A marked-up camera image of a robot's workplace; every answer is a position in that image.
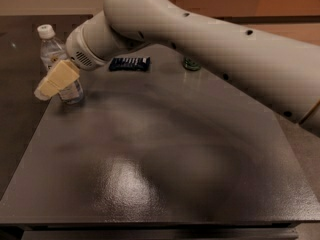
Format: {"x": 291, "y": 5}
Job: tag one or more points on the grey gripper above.
{"x": 77, "y": 51}

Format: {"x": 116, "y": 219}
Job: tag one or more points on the clear plastic tea bottle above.
{"x": 52, "y": 50}

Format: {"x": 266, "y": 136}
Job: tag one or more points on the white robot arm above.
{"x": 281, "y": 73}

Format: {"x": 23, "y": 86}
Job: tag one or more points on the dark blue snack bar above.
{"x": 130, "y": 64}

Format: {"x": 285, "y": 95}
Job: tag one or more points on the green soda can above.
{"x": 191, "y": 65}

